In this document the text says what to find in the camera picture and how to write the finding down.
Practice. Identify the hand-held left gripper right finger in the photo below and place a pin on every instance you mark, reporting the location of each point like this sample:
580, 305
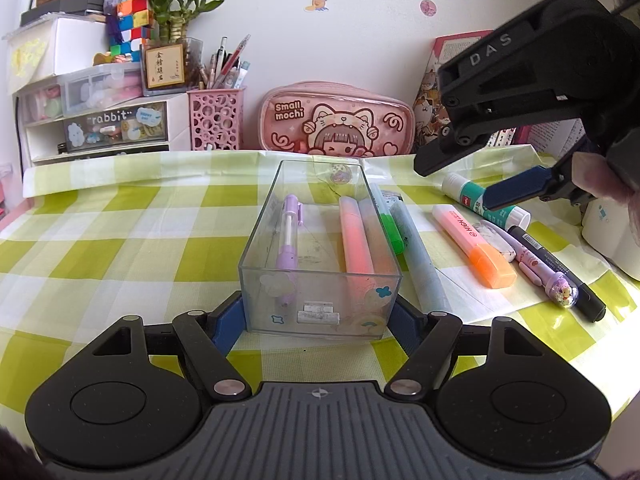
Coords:
406, 322

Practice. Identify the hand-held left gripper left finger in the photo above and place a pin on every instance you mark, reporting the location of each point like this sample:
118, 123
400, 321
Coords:
229, 322

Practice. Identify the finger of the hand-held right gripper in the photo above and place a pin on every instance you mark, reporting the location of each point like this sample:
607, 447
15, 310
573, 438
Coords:
515, 187
465, 110

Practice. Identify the white and green glue stick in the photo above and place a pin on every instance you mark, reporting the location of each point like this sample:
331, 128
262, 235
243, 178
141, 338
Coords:
467, 192

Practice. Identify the white eraser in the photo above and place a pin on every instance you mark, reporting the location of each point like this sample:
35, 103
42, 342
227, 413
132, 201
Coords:
494, 237

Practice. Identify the grey-blue marker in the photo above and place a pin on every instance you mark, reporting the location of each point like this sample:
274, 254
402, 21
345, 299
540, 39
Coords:
422, 265

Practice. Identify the orange capped pink highlighter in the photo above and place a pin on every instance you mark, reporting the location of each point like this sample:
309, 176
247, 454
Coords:
492, 267

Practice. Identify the purple cartoon globe pen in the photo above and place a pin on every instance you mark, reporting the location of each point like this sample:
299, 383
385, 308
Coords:
537, 267

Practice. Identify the green capped highlighter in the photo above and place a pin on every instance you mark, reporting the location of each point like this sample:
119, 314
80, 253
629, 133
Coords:
392, 235

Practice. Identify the small black rectangular case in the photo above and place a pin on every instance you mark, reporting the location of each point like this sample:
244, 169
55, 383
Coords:
395, 196

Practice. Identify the clear plastic organizer box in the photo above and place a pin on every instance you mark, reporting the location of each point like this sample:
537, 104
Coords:
320, 220

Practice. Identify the black marker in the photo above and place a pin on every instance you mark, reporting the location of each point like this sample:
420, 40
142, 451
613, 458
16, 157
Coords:
586, 301

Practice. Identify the person's right hand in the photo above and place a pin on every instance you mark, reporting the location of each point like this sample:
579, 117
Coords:
597, 175

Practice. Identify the printed white paper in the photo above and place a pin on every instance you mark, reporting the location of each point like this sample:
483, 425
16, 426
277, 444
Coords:
555, 135

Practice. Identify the light purple pen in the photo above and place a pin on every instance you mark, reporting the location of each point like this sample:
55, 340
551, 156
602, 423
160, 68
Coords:
289, 255

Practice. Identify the salmon pink highlighter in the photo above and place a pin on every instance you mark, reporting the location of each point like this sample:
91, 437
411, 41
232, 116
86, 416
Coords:
355, 240

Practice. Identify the white plastic container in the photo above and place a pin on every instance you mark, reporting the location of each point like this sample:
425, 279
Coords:
607, 240

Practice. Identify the green checked tablecloth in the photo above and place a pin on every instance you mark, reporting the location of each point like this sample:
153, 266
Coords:
125, 240

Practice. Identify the pink cartoon pencil case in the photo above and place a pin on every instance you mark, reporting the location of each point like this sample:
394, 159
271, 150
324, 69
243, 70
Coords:
300, 130

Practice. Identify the pink perforated pen holder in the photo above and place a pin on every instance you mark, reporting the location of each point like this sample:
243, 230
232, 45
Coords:
215, 120

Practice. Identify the white desktop drawer organizer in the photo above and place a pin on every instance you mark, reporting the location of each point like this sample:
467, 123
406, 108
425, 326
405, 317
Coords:
175, 125

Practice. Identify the bunch of pens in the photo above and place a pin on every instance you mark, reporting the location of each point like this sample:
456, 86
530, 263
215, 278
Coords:
222, 65

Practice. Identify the glass vase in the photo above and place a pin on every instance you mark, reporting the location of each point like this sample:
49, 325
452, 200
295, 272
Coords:
194, 62

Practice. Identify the wooden framed calligraphy plaque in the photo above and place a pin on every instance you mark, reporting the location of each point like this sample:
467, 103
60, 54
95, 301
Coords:
164, 66

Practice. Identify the clear small drawer unit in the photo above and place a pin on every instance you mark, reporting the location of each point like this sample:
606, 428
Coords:
100, 87

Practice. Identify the lucky bamboo plant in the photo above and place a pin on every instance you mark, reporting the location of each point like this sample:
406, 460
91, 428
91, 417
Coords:
180, 2

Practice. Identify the colourful puzzle cube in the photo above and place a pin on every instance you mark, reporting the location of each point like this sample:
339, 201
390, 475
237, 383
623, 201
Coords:
132, 20

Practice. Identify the white storage box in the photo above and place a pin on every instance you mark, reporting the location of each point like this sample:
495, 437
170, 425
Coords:
75, 42

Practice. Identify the yellow paper note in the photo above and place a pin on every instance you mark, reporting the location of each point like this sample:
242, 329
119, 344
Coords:
25, 55

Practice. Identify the flat black box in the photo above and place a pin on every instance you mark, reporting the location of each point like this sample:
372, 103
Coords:
62, 5

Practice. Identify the round pink wall sticker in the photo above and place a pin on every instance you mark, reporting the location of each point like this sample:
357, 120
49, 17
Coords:
428, 7

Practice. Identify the brown animal wall sticker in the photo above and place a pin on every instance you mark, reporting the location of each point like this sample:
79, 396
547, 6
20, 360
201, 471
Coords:
317, 2

